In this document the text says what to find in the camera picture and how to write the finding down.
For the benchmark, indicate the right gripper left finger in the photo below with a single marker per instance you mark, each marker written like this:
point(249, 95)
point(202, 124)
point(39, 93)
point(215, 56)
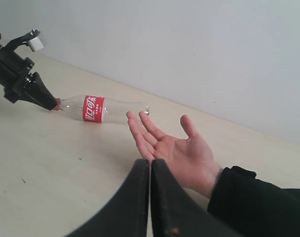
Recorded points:
point(126, 213)

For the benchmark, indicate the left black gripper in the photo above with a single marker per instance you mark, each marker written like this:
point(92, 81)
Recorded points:
point(19, 84)

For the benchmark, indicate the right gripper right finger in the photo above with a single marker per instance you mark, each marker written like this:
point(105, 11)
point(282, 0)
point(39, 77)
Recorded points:
point(174, 213)

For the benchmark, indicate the clear cola bottle red label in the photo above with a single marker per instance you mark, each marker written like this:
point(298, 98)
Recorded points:
point(99, 109)

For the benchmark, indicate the black sleeved forearm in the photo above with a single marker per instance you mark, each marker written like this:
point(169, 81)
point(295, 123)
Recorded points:
point(255, 208)

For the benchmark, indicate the person's open bare hand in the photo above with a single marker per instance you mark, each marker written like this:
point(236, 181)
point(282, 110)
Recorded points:
point(190, 160)

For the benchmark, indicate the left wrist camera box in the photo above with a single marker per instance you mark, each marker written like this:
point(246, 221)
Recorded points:
point(33, 39)

